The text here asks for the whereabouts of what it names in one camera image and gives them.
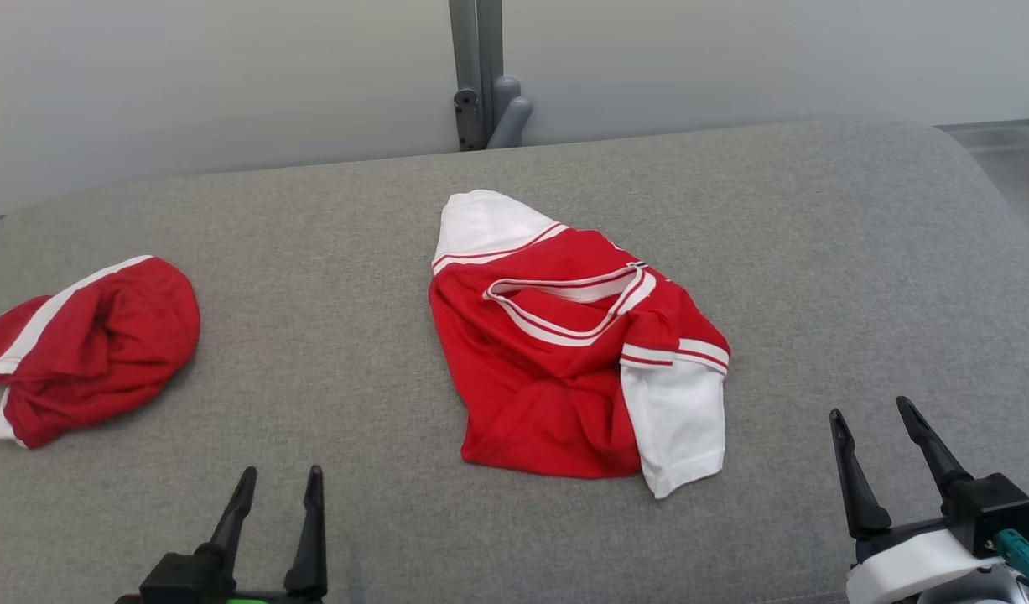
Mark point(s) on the grey rounded pipe fitting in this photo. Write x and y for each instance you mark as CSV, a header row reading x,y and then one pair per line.
x,y
510,113

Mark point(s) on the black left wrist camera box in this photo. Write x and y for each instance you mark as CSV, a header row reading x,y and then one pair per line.
x,y
179,579

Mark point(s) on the red shorts with white stripe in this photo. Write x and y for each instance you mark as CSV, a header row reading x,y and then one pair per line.
x,y
111,344

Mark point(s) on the grey metal post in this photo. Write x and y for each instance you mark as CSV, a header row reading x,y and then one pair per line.
x,y
472,50

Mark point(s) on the red shirt with white sleeves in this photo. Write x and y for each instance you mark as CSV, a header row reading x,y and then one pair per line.
x,y
548,377

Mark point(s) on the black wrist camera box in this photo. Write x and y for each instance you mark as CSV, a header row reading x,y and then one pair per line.
x,y
992,507
179,579

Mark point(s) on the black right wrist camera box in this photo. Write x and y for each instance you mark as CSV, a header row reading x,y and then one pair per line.
x,y
992,507

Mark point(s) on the teal right camera connector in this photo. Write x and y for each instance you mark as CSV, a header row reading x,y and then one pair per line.
x,y
1021,558

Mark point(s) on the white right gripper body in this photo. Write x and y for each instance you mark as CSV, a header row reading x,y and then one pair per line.
x,y
908,570

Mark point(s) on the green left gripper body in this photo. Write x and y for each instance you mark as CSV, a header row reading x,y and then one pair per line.
x,y
254,599

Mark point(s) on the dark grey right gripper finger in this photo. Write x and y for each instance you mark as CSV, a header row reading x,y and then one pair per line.
x,y
933,453
862,495

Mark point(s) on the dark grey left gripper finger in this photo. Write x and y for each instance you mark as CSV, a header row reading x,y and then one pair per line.
x,y
311,545
236,516

